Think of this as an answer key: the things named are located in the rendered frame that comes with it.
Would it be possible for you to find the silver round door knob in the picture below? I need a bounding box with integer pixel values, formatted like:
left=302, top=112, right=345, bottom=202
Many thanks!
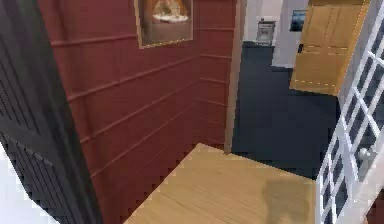
left=357, top=146, right=375, bottom=164

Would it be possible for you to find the grey wire basket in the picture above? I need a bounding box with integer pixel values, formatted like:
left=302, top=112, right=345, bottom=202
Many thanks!
left=255, top=18, right=277, bottom=47

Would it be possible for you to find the framed brown wall picture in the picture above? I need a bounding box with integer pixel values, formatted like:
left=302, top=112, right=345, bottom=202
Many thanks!
left=133, top=0, right=195, bottom=50

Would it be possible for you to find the tan wooden room door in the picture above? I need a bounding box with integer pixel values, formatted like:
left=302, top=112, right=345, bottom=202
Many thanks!
left=289, top=0, right=372, bottom=97

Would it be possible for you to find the white glass-paned room door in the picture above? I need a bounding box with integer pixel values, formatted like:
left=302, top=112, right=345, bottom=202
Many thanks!
left=314, top=0, right=384, bottom=224

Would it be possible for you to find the small blue wall picture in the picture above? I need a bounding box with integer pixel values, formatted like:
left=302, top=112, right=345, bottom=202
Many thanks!
left=289, top=9, right=307, bottom=33

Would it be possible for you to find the black slatted room door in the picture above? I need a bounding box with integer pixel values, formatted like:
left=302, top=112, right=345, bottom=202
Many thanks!
left=0, top=0, right=104, bottom=224

